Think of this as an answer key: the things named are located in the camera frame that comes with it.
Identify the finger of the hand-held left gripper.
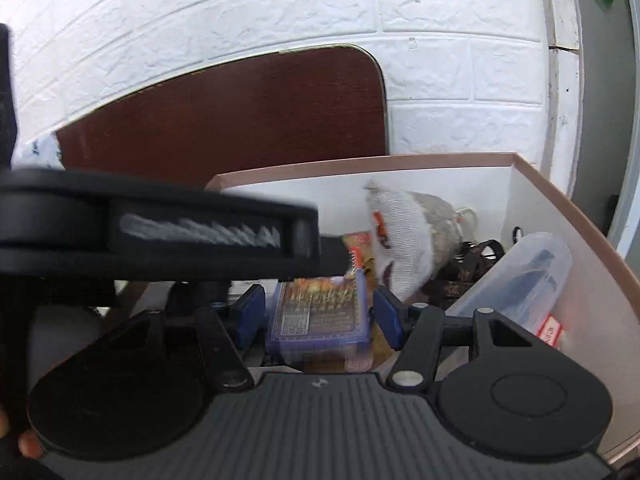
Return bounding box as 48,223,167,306
102,195,353,281

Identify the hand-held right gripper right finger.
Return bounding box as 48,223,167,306
372,285,546,391

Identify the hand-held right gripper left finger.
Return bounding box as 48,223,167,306
115,284,268,393

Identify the blue plastic card case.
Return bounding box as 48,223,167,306
264,277,373,361

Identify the mesh herb sachet orange tag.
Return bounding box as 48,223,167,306
362,180,478,301

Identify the brown cardboard box white inside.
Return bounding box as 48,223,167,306
115,152,640,466

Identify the person's left hand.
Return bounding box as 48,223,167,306
0,407,43,460

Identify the white printed cloth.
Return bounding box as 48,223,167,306
12,130,66,171

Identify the orange snack packet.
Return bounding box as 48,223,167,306
340,230,396,373

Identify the clear plastic container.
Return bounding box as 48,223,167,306
442,231,573,351

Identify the dark brown wooden board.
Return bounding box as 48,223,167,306
54,44,388,193

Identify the white door frame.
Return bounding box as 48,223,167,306
535,0,586,196

